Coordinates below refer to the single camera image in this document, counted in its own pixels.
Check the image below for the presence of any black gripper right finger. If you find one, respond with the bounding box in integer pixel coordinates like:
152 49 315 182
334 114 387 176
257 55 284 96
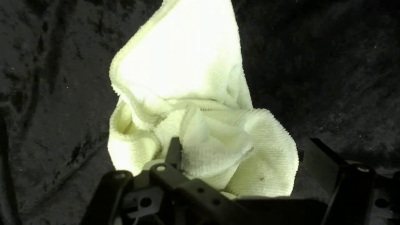
309 136 350 202

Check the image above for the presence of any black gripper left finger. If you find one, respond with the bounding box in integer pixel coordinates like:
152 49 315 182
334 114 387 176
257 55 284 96
165 136 184 172

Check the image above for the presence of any pale yellow towel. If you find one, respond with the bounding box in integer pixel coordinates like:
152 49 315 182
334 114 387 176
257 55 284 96
106 0 301 200

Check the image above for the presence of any black velvet table cloth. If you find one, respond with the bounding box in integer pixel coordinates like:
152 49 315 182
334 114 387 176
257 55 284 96
0 0 400 225

